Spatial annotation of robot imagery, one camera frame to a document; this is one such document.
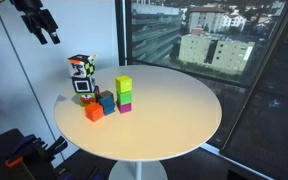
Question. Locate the grey glass building outside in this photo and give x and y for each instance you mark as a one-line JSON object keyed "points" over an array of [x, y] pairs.
{"points": [[154, 33]]}

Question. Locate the white red-roofed building outside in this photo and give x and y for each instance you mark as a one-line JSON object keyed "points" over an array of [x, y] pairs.
{"points": [[210, 18]]}

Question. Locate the dark slanted window frame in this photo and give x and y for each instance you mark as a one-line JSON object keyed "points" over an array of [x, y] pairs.
{"points": [[267, 63]]}

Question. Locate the dark vertical window frame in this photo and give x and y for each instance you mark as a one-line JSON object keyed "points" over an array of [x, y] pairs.
{"points": [[121, 33]]}

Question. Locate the beige building outside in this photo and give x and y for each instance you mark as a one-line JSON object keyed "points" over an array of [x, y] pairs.
{"points": [[217, 53]]}

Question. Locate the yellow block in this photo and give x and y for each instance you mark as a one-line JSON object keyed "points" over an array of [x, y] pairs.
{"points": [[123, 84]]}

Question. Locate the magenta block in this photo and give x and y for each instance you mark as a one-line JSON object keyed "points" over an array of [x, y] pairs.
{"points": [[125, 108]]}

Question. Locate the brown block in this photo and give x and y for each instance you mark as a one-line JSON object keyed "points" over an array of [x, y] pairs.
{"points": [[106, 94]]}

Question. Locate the black tool bag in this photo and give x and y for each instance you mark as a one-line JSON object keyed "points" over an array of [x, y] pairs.
{"points": [[0, 146]]}

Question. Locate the white table pedestal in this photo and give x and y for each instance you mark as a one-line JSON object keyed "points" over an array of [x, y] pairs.
{"points": [[137, 170]]}

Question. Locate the orange block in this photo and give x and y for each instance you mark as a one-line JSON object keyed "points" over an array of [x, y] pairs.
{"points": [[94, 112]]}

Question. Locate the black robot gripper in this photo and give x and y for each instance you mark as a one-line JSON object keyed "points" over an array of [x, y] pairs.
{"points": [[35, 18]]}

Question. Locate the blue block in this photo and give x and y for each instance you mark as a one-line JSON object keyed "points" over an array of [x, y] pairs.
{"points": [[108, 106]]}

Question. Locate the green block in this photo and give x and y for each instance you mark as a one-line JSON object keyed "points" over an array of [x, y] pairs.
{"points": [[124, 98]]}

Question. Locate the purple cube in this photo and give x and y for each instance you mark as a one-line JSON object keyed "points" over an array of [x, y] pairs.
{"points": [[97, 94]]}

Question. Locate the black spring clamp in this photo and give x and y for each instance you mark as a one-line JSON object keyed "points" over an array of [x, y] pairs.
{"points": [[58, 145]]}

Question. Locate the black white square cube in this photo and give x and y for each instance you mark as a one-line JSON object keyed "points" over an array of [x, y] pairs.
{"points": [[82, 85]]}

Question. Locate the black white checker patterned cube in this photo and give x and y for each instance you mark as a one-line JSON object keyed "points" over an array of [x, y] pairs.
{"points": [[81, 66]]}

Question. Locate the green cube with red figure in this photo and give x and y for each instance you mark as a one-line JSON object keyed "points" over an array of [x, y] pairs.
{"points": [[86, 99]]}

